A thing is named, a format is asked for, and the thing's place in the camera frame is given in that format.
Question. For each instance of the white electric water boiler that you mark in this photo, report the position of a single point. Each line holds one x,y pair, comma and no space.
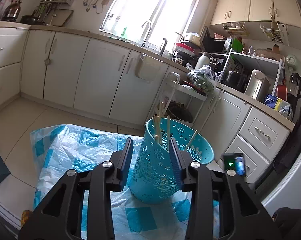
258,86

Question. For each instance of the cream upper wall cabinets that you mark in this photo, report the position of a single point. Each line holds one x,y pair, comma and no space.
284,11

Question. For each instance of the steel kettle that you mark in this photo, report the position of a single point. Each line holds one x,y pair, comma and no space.
12,11

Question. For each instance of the blue checkered plastic tablecloth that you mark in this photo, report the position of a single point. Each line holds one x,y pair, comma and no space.
59,148

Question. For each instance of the cream kitchen base cabinets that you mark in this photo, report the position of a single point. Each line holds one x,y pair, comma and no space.
107,80

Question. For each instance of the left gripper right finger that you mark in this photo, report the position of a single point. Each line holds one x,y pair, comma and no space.
180,161

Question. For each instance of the white thermos bottle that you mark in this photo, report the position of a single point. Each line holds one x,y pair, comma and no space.
205,59

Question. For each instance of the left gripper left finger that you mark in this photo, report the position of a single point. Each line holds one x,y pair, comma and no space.
121,162

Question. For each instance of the chrome sink faucet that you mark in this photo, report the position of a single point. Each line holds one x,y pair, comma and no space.
148,23

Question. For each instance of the white storage trolley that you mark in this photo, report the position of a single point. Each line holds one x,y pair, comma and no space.
178,100

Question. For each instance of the black wok on stove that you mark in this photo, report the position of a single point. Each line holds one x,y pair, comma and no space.
30,20

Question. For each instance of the blue perforated plastic basket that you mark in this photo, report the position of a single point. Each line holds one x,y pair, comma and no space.
153,179

